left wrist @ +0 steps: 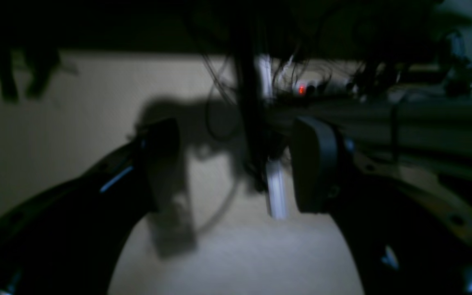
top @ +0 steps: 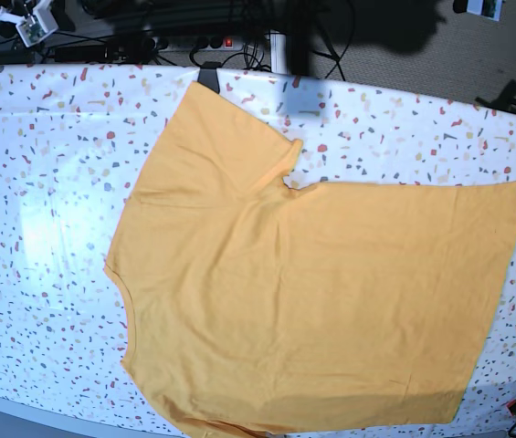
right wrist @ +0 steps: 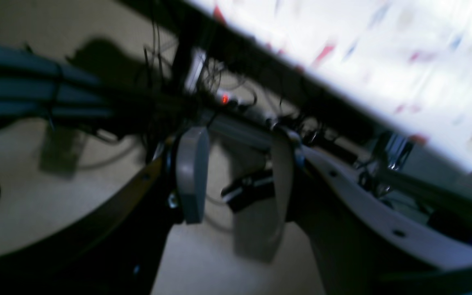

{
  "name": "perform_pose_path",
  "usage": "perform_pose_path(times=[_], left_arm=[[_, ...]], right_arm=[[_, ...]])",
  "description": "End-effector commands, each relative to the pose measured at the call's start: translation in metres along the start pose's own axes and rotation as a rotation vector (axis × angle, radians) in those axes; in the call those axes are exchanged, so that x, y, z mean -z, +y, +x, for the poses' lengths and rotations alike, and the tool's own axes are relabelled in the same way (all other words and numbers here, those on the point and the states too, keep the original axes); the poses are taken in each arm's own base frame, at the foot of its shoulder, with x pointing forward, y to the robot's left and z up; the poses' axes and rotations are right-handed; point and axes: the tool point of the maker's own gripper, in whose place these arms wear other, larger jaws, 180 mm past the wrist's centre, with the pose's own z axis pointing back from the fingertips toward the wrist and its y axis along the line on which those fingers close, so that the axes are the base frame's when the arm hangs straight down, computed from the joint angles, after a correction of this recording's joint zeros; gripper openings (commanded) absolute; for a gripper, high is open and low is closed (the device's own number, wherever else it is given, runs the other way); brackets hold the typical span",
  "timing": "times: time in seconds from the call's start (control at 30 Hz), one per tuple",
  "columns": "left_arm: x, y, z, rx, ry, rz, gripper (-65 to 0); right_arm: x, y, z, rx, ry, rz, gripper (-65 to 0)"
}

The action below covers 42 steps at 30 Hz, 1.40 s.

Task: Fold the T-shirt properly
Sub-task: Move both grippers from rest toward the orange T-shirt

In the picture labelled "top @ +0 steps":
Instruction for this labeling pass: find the terrazzo patterned tablecloth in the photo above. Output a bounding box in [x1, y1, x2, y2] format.
[0, 65, 516, 437]

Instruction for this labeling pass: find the black table clamp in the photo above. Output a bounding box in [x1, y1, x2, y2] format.
[197, 61, 222, 94]

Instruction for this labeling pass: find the white metal post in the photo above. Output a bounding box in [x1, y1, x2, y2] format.
[269, 31, 289, 75]

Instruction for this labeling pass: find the yellow T-shirt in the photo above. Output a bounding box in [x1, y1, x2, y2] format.
[104, 83, 516, 437]

